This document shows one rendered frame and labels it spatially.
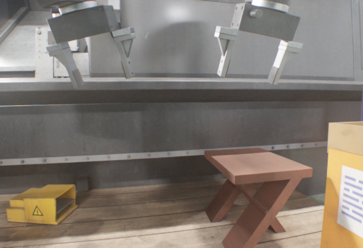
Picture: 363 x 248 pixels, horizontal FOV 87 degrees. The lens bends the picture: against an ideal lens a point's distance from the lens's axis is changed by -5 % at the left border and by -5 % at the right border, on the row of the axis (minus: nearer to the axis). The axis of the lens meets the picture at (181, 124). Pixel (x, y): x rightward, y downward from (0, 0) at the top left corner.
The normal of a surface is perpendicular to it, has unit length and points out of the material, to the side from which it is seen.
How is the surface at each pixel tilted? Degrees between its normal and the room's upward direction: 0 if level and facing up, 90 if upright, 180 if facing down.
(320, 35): 86
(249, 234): 54
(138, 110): 90
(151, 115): 90
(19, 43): 45
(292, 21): 114
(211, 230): 0
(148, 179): 90
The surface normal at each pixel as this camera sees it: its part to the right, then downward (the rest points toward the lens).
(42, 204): -0.06, 0.10
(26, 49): 0.11, -0.64
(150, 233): -0.02, -1.00
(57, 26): -0.07, 0.48
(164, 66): 0.18, 0.03
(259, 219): -0.81, -0.56
